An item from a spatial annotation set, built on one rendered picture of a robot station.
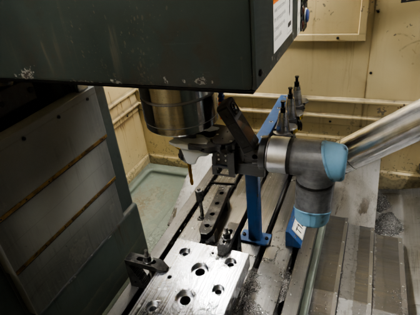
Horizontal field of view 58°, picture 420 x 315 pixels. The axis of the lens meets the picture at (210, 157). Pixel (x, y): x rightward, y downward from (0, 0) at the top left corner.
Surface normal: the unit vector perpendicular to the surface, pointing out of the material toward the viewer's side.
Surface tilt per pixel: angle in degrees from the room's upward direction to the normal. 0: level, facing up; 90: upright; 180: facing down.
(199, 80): 90
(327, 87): 90
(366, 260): 7
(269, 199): 0
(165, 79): 90
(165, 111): 90
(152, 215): 0
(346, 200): 24
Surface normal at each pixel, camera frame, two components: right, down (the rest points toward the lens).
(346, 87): -0.37, 0.50
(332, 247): -0.05, -0.91
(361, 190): -0.24, -0.58
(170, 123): -0.14, 0.52
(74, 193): 0.93, 0.11
